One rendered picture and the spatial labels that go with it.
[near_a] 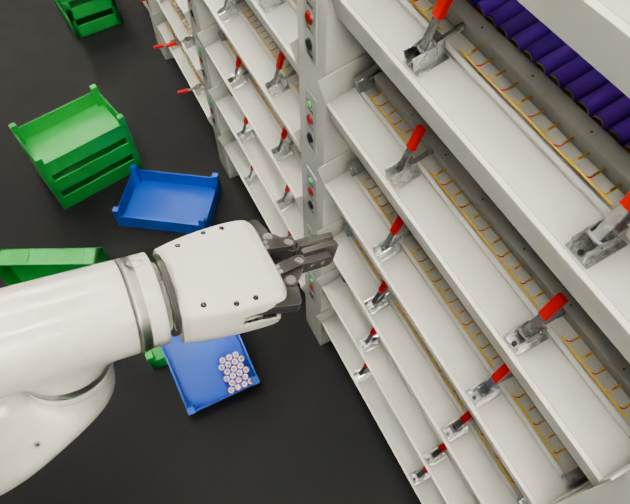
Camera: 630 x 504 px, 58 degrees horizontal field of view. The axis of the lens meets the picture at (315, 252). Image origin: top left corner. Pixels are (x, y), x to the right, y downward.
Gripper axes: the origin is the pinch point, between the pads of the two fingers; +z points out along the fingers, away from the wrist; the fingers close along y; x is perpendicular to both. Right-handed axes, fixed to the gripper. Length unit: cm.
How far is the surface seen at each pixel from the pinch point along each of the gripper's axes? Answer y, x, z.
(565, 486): 29.2, -24.9, 27.4
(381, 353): -9, -62, 35
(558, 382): 20.1, -7.3, 21.5
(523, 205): 7.8, 10.2, 15.5
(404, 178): -11.4, -6.7, 20.9
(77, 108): -136, -89, -3
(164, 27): -167, -82, 37
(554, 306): 14.4, 0.1, 20.7
